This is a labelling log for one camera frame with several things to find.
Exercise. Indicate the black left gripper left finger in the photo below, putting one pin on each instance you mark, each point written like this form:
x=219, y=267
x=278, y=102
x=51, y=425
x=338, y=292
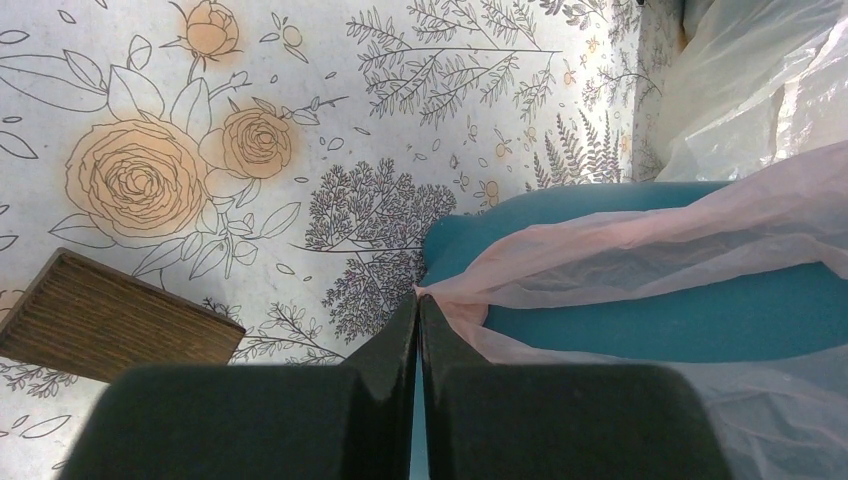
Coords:
x=352, y=420

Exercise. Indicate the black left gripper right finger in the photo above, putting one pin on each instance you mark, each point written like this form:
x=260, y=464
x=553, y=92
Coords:
x=557, y=421

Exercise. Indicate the pink plastic trash bag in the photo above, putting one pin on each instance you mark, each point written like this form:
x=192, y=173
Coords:
x=526, y=255

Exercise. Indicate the teal plastic trash bin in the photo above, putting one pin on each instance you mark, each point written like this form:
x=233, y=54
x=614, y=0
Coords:
x=766, y=355

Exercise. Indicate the floral table mat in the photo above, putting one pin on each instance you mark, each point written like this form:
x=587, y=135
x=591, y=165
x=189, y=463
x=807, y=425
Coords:
x=280, y=161

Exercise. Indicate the dark brown wooden block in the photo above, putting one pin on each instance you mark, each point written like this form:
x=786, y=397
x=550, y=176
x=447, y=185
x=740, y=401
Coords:
x=82, y=317

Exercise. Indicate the large translucent bag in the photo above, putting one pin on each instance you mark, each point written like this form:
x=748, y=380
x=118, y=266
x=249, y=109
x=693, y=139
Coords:
x=756, y=82

